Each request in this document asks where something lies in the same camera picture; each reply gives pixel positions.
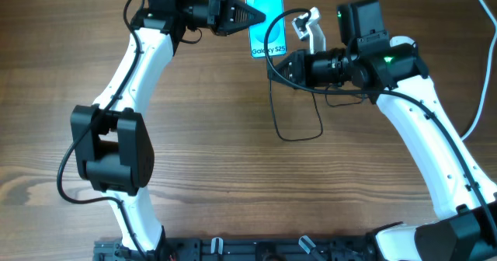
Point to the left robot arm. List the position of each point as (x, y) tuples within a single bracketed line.
[(111, 145)]

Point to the white power strip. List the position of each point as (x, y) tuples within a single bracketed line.
[(402, 43)]

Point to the cyan screen smartphone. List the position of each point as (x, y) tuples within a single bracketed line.
[(277, 45)]

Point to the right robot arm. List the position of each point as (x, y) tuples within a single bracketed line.
[(390, 72)]

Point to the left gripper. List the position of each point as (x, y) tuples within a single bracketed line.
[(222, 14)]

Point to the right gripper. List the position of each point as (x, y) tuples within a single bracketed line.
[(300, 60)]

